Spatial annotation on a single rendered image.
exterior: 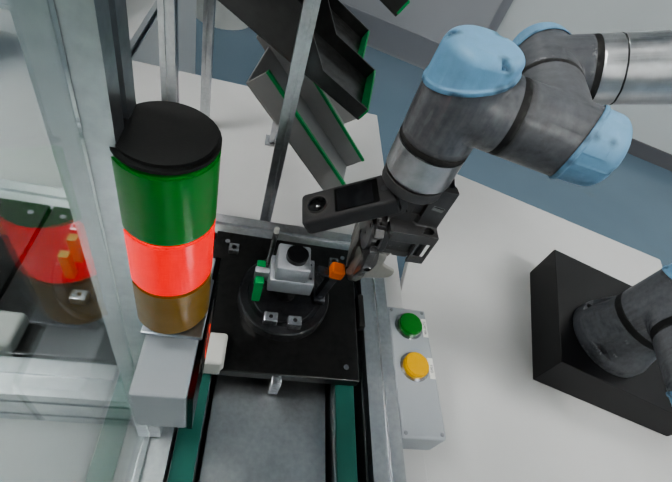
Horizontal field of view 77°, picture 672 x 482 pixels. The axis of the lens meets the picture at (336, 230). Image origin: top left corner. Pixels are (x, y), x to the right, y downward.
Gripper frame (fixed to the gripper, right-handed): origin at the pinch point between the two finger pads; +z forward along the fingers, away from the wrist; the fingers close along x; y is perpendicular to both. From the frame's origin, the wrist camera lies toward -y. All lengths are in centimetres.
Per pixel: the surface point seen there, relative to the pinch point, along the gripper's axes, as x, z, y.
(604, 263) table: 30, 21, 78
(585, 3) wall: 273, 23, 189
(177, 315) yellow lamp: -21.3, -21.9, -18.7
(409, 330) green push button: -2.9, 9.7, 13.1
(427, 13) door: 300, 66, 94
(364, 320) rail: -1.8, 10.0, 5.6
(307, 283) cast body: -2.0, 1.3, -5.6
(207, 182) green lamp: -20.3, -33.3, -17.4
